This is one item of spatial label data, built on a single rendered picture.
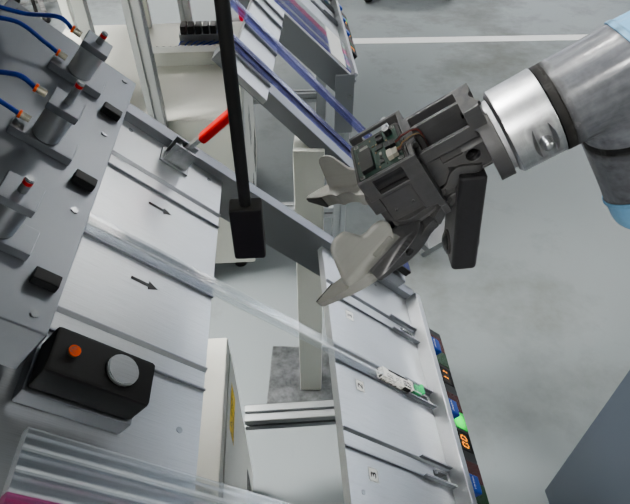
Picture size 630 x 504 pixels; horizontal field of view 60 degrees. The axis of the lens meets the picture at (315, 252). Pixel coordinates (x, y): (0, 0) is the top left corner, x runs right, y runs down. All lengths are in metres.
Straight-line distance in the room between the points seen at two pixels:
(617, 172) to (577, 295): 1.56
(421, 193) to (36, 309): 0.30
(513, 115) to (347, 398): 0.36
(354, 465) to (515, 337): 1.31
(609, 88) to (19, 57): 0.49
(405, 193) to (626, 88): 0.18
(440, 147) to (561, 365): 1.44
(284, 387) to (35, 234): 1.29
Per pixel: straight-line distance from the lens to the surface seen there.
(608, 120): 0.49
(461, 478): 0.75
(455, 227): 0.52
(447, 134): 0.48
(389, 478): 0.65
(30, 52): 0.58
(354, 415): 0.65
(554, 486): 1.56
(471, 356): 1.78
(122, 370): 0.41
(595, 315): 2.04
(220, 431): 0.89
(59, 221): 0.45
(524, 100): 0.47
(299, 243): 0.80
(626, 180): 0.53
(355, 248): 0.46
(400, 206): 0.48
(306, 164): 1.05
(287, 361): 1.69
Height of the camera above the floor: 1.40
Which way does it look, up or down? 44 degrees down
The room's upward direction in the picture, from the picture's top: straight up
